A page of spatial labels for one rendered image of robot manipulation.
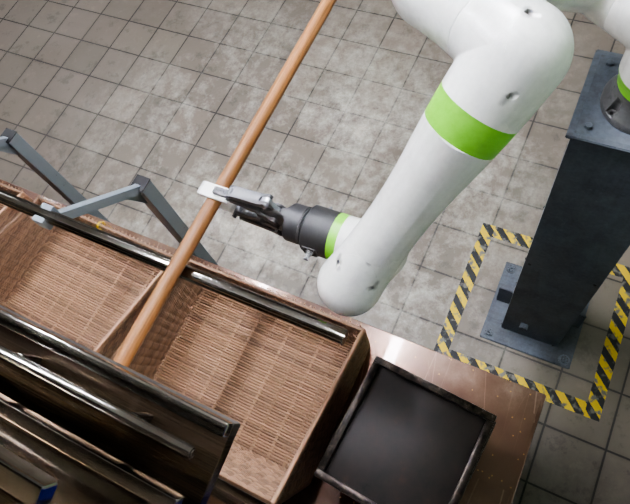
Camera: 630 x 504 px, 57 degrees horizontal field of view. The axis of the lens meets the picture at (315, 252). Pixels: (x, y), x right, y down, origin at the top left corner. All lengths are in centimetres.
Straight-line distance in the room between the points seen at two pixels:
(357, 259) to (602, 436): 152
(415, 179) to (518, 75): 18
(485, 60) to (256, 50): 247
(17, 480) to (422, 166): 57
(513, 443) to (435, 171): 96
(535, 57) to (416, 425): 82
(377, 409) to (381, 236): 55
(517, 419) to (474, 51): 108
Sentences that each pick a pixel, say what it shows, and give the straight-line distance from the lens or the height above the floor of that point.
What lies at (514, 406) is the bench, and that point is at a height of 58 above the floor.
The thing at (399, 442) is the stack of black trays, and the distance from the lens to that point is 130.
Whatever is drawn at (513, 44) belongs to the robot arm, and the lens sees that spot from 73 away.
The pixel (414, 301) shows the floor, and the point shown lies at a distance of 230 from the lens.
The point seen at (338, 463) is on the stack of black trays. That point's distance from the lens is 130.
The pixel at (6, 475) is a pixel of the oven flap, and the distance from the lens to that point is 53.
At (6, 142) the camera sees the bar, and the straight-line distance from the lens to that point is 191.
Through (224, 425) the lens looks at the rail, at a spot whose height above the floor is 143.
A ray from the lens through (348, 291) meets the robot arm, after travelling 91.
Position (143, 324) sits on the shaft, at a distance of 112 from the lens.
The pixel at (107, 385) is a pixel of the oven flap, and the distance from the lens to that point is 88.
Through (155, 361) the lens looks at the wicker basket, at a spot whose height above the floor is 62.
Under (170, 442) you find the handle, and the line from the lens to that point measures 76.
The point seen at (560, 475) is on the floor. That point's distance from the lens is 221.
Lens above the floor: 216
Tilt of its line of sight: 63 degrees down
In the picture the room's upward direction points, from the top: 22 degrees counter-clockwise
